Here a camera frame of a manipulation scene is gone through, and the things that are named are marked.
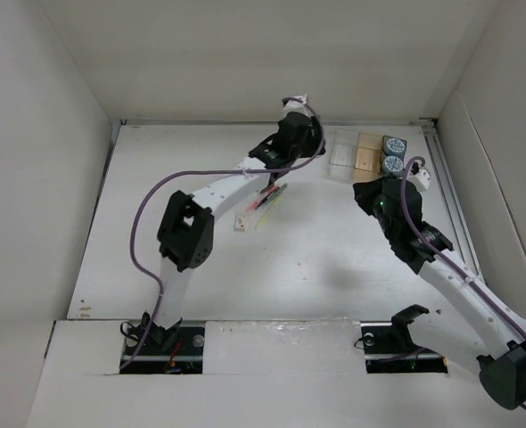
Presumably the blue cleaning gel jar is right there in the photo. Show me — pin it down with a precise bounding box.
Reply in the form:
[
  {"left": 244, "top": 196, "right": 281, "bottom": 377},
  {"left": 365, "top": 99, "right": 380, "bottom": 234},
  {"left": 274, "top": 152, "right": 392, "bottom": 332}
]
[
  {"left": 382, "top": 136, "right": 407, "bottom": 159},
  {"left": 381, "top": 156, "right": 405, "bottom": 177}
]

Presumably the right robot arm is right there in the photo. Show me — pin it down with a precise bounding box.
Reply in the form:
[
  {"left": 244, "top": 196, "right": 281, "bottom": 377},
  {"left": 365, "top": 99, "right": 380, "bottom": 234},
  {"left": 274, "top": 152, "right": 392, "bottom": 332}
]
[{"left": 353, "top": 177, "right": 526, "bottom": 410}]

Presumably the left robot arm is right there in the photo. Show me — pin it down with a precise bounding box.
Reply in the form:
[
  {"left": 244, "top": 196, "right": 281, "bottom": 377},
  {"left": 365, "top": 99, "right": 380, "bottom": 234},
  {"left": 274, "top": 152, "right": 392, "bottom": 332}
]
[{"left": 145, "top": 106, "right": 325, "bottom": 354}]

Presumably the green grey pen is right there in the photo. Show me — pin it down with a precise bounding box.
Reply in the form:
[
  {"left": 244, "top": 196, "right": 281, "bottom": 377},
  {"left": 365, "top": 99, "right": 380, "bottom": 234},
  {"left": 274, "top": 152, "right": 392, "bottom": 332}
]
[{"left": 267, "top": 183, "right": 288, "bottom": 202}]

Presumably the wooden tray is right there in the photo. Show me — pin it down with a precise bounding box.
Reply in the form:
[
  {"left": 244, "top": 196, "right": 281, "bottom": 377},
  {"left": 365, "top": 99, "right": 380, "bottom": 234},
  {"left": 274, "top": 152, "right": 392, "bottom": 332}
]
[{"left": 353, "top": 132, "right": 383, "bottom": 183}]

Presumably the red pen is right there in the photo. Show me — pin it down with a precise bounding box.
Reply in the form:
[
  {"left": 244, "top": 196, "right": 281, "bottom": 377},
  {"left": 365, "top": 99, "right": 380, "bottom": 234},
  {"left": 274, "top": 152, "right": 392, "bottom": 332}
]
[{"left": 259, "top": 185, "right": 279, "bottom": 202}]

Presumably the pink highlighter pen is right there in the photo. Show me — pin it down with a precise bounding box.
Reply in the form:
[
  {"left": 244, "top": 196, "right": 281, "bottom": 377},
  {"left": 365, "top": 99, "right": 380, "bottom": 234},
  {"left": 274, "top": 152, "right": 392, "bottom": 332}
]
[{"left": 244, "top": 193, "right": 274, "bottom": 215}]

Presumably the clear small staples box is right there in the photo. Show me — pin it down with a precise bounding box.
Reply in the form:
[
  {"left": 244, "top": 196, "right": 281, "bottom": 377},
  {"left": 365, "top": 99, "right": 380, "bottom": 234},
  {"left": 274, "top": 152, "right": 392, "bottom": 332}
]
[{"left": 234, "top": 213, "right": 249, "bottom": 232}]

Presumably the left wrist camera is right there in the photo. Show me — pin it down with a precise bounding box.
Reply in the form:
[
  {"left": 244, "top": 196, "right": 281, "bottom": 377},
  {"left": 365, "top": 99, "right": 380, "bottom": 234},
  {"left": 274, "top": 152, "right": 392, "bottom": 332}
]
[{"left": 282, "top": 95, "right": 309, "bottom": 116}]

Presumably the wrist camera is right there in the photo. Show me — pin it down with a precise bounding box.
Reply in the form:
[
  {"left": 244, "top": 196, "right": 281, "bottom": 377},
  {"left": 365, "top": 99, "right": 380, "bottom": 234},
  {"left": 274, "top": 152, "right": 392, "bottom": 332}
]
[
  {"left": 282, "top": 95, "right": 309, "bottom": 116},
  {"left": 408, "top": 162, "right": 431, "bottom": 193}
]

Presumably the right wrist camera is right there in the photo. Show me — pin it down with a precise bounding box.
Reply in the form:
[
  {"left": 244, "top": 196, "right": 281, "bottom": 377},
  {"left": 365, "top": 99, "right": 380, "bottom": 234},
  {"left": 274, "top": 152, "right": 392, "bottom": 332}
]
[{"left": 408, "top": 162, "right": 431, "bottom": 193}]

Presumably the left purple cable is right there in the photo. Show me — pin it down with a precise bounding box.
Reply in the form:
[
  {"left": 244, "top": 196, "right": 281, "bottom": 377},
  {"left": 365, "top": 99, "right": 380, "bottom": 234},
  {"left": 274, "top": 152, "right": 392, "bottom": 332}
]
[{"left": 119, "top": 95, "right": 327, "bottom": 374}]

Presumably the purple cable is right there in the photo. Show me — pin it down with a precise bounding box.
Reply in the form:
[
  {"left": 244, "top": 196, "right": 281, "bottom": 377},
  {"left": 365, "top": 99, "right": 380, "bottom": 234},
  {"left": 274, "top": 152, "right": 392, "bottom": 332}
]
[
  {"left": 119, "top": 95, "right": 327, "bottom": 374},
  {"left": 360, "top": 155, "right": 526, "bottom": 420}
]

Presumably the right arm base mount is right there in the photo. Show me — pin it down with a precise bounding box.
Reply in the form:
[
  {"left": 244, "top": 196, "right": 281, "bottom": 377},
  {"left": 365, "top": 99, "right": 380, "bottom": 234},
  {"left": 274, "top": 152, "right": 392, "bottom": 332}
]
[{"left": 354, "top": 304, "right": 448, "bottom": 375}]

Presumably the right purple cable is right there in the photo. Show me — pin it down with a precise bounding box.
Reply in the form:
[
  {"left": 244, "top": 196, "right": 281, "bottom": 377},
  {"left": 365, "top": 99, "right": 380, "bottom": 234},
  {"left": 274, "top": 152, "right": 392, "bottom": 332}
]
[{"left": 360, "top": 155, "right": 526, "bottom": 420}]

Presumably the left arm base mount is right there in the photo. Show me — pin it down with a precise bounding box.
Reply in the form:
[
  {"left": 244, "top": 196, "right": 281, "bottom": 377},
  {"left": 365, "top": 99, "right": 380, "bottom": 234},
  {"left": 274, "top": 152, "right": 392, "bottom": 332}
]
[{"left": 119, "top": 312, "right": 206, "bottom": 375}]

